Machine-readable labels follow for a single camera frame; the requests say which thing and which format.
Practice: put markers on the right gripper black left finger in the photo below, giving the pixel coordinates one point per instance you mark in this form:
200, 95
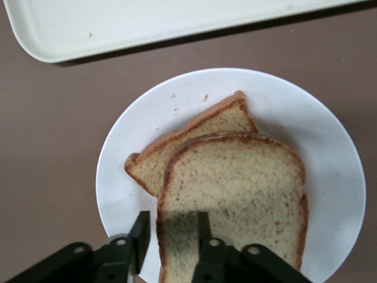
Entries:
140, 236

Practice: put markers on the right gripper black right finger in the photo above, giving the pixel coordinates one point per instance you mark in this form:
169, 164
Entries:
212, 259

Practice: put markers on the large brown bread slice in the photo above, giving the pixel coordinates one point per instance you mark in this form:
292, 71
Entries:
241, 182

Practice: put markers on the small brown bread slice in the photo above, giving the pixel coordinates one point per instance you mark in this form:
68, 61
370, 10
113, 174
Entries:
224, 121

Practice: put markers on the white round plate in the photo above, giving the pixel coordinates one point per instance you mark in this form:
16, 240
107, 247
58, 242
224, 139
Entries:
324, 147

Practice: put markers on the cream bear print tray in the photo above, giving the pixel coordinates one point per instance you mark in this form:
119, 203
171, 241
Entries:
147, 23

